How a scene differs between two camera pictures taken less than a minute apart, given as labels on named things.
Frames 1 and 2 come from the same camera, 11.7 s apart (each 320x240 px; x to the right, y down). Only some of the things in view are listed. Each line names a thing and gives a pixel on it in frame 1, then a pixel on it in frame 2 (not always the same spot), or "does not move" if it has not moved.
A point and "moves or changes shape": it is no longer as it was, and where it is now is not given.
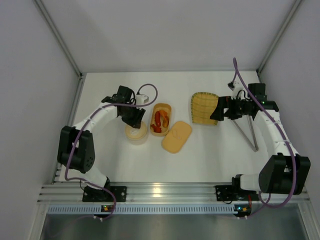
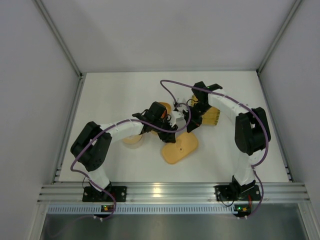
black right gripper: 225,109 to 191,120
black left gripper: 133,116 to 165,132
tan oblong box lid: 176,137 moves or changes shape
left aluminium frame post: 59,37 does not move
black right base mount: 227,193 does not move
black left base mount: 98,195 does not move
